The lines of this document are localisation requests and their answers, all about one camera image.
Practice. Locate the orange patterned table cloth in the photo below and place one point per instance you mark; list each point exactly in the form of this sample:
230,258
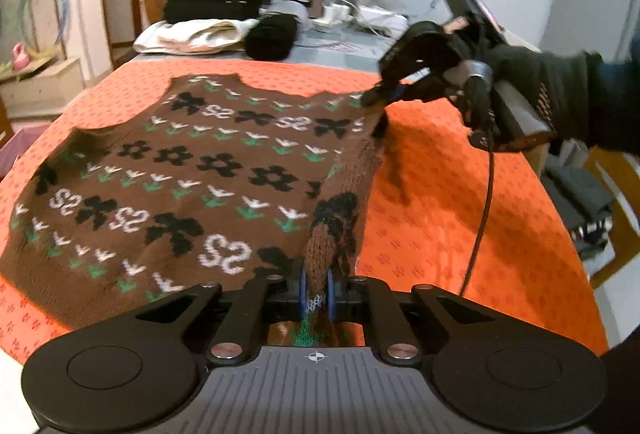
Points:
450,224

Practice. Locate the white power strip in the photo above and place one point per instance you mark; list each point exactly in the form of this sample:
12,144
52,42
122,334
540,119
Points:
370,17

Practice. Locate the dark grey clothes pile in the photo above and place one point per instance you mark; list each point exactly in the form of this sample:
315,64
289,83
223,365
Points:
580,199

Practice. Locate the low wooden shelf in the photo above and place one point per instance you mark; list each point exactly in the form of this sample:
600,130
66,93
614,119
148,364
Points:
45,84

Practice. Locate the black knitted garment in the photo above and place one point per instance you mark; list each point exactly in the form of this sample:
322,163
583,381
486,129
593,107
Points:
270,34

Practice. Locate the colourful hula hoop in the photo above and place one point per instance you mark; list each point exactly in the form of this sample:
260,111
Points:
60,4

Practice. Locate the person's right hand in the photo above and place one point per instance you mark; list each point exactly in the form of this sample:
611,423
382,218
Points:
540,84

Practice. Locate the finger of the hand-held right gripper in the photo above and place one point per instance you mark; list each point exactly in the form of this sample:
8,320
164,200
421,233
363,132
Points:
400,52
387,93

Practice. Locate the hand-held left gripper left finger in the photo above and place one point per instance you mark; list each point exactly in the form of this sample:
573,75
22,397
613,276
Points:
302,295

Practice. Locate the white folded cloth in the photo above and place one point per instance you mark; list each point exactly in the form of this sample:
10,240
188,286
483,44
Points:
195,34

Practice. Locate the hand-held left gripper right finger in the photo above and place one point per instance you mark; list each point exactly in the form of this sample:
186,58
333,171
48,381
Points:
331,297

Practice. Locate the grey-blue patterned cloth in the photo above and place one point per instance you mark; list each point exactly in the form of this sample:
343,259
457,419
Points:
340,49

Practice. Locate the brown floral knitted sweater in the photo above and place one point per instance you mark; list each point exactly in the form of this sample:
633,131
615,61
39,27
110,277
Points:
200,174

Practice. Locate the wooden chair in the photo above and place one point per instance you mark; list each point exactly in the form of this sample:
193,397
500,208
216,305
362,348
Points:
620,214

